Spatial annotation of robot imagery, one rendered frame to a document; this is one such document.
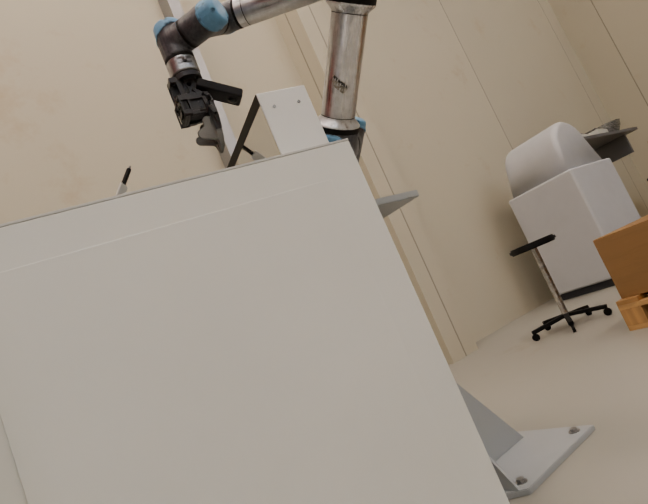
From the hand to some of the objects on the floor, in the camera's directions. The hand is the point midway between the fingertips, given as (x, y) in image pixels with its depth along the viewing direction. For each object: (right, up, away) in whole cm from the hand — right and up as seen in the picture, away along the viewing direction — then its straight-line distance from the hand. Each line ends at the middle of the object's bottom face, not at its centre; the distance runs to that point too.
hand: (223, 147), depth 128 cm
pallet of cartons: (+235, -35, +116) cm, 264 cm away
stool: (+176, -70, +187) cm, 267 cm away
